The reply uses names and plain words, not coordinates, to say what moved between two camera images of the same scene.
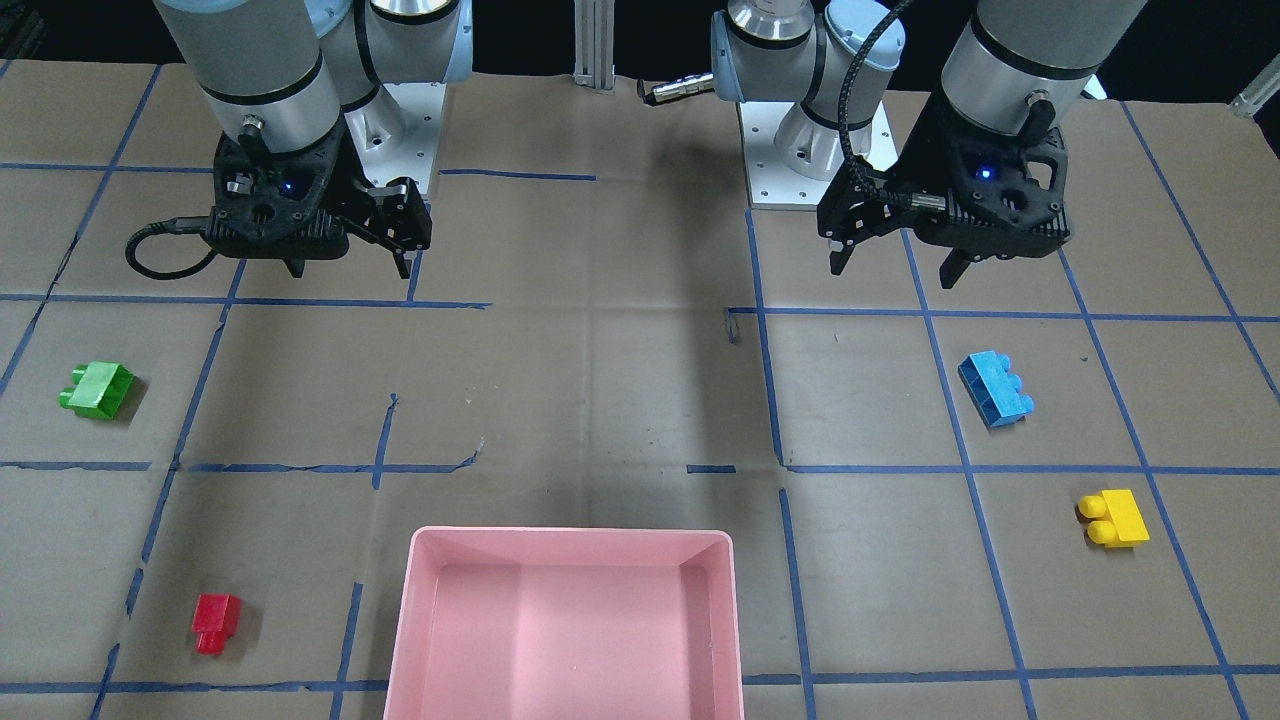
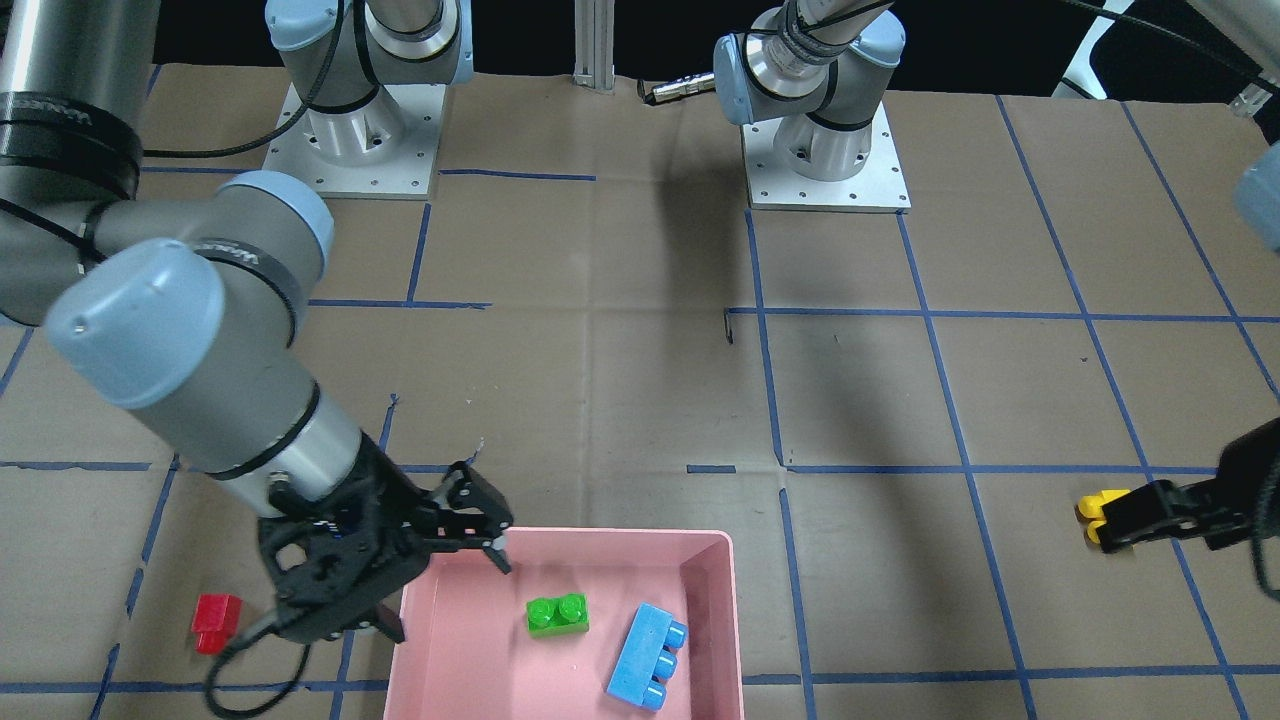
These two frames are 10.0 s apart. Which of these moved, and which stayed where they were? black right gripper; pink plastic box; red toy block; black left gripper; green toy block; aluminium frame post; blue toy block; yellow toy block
Moved: black left gripper; blue toy block; green toy block; black right gripper
Stayed: yellow toy block; pink plastic box; aluminium frame post; red toy block
